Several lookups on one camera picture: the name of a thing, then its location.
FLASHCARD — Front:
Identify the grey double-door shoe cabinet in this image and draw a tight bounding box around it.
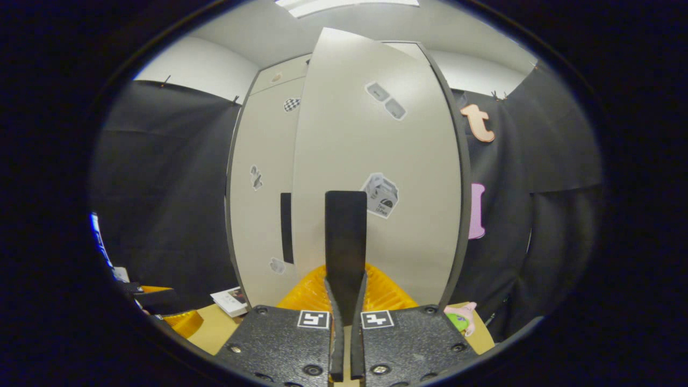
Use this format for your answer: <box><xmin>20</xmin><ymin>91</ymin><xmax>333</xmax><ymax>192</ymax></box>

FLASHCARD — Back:
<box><xmin>225</xmin><ymin>40</ymin><xmax>474</xmax><ymax>312</ymax></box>

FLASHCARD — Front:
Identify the pink and green plush toy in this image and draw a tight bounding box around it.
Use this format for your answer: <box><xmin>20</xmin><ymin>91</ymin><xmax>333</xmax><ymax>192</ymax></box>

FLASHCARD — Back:
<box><xmin>444</xmin><ymin>302</ymin><xmax>478</xmax><ymax>338</ymax></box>

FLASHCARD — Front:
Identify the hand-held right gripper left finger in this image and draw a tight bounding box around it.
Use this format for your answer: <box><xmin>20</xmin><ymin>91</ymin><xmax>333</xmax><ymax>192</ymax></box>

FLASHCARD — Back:
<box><xmin>215</xmin><ymin>263</ymin><xmax>345</xmax><ymax>387</ymax></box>

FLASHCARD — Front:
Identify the grey cabinet door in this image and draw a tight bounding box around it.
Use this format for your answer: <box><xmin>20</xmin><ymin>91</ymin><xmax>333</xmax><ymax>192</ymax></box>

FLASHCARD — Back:
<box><xmin>228</xmin><ymin>77</ymin><xmax>307</xmax><ymax>308</ymax></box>
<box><xmin>291</xmin><ymin>27</ymin><xmax>463</xmax><ymax>310</ymax></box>

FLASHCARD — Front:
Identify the long ceiling light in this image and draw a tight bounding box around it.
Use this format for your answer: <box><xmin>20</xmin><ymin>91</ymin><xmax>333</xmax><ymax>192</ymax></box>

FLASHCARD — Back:
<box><xmin>275</xmin><ymin>0</ymin><xmax>420</xmax><ymax>18</ymax></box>

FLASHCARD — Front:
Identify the white booklet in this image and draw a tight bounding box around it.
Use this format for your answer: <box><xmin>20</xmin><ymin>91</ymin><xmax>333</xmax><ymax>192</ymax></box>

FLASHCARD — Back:
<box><xmin>210</xmin><ymin>286</ymin><xmax>249</xmax><ymax>318</ymax></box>

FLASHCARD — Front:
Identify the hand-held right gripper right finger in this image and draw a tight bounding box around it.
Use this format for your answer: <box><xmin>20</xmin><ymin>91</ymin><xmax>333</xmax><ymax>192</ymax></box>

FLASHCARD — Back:
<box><xmin>350</xmin><ymin>262</ymin><xmax>479</xmax><ymax>387</ymax></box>

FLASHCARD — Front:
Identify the black door handle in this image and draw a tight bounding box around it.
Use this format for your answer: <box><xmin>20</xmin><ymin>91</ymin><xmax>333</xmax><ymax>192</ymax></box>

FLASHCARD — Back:
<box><xmin>325</xmin><ymin>190</ymin><xmax>368</xmax><ymax>326</ymax></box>
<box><xmin>280</xmin><ymin>192</ymin><xmax>295</xmax><ymax>264</ymax></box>

